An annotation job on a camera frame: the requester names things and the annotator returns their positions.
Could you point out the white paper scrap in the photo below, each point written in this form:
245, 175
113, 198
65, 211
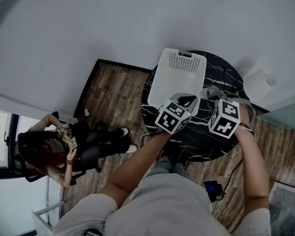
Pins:
87, 111

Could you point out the person's white shirt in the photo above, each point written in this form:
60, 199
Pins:
167, 205

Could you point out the white perforated plastic basket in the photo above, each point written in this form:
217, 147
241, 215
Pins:
177, 82

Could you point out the black office chair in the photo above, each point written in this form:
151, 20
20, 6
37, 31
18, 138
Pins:
22, 166

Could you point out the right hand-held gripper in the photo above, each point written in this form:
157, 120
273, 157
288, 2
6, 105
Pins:
223, 122

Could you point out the person's left forearm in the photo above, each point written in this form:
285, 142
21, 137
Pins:
137, 166

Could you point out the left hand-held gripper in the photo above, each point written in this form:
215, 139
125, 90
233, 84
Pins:
170, 118

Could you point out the framed grey picture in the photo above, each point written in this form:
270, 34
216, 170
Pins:
287, 208

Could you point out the person's blue jeans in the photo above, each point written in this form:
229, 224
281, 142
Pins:
166, 167

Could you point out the person's right forearm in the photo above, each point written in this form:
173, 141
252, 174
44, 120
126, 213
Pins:
255, 171

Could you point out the person's right hand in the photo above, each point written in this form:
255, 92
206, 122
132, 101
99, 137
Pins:
245, 115

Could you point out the white metal rack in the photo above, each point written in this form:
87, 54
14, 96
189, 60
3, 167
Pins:
41, 220

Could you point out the frosted glass partition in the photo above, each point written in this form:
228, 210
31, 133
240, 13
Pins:
282, 114

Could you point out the black device with blue screen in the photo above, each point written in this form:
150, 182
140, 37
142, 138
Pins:
212, 188

